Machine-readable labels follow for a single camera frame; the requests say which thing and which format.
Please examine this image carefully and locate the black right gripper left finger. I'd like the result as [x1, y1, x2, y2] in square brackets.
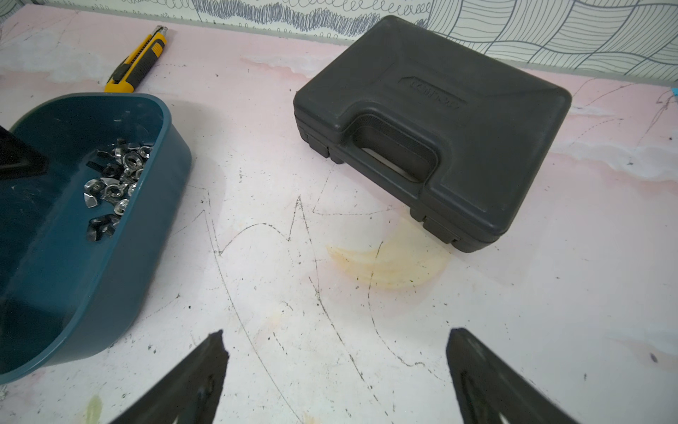
[114, 330, 230, 423]

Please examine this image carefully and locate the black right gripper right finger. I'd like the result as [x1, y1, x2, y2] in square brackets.
[446, 328, 575, 423]

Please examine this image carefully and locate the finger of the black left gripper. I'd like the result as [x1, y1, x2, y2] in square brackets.
[1, 127, 47, 180]

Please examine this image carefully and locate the black wing nut front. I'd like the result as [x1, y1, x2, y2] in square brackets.
[86, 214, 121, 242]

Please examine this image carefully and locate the teal plastic storage box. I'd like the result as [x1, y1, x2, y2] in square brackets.
[1, 93, 192, 383]

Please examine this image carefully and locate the yellow black utility knife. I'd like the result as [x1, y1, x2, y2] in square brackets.
[104, 26, 168, 94]

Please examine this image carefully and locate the black plastic tool case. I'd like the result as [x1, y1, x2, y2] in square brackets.
[293, 16, 572, 253]

